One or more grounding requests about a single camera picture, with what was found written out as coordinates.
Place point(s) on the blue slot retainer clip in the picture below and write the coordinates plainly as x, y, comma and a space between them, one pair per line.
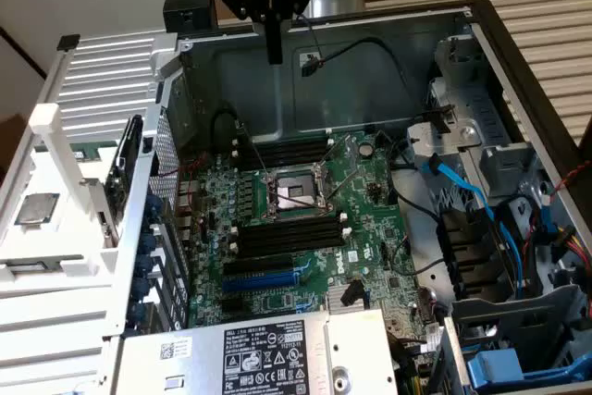
137, 312
154, 204
148, 241
141, 285
144, 263

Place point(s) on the white parts rack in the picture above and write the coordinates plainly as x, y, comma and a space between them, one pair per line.
51, 238

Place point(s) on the blue disk caddy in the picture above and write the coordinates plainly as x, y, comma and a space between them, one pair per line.
495, 367

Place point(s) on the green RAM stick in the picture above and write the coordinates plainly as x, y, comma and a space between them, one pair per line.
92, 152

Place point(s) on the long blue expansion slot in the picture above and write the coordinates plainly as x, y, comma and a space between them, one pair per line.
259, 281

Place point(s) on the black RAM slot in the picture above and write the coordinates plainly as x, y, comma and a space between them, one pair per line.
282, 139
282, 158
291, 230
291, 237
282, 152
282, 145
291, 222
291, 245

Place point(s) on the CPU socket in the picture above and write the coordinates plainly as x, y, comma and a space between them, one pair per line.
296, 191

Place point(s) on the thin metal locking lever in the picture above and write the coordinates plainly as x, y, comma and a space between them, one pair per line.
344, 182
253, 151

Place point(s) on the black plug on heatsink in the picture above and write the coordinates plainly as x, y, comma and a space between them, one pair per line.
352, 292

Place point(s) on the green motherboard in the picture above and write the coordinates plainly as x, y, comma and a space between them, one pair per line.
365, 238

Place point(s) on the black plastic fan duct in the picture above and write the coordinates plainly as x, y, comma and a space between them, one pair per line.
472, 251

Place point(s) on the short black expansion slot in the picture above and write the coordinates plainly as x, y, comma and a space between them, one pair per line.
232, 304

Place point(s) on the black graphics card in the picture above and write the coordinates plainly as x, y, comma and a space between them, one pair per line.
124, 159

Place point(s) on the silver finned heatsink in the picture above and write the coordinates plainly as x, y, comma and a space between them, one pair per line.
334, 298

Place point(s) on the long black expansion slot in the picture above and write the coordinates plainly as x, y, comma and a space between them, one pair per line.
259, 264

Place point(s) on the silver coin battery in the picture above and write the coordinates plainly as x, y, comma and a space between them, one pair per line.
366, 149

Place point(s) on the grey disk bay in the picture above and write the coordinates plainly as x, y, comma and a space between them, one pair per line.
509, 321

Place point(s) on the silver power supply unit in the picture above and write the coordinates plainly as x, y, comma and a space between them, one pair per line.
351, 344

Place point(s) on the black box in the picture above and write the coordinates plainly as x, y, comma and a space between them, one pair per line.
189, 13

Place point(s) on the open grey PC case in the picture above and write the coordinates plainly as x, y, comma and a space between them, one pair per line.
259, 90

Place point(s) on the silver CPU chip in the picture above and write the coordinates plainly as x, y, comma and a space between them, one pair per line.
37, 208

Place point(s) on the printed cardboard box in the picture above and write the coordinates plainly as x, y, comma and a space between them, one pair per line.
229, 8

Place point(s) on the silver metal drive cage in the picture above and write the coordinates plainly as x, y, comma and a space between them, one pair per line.
467, 136

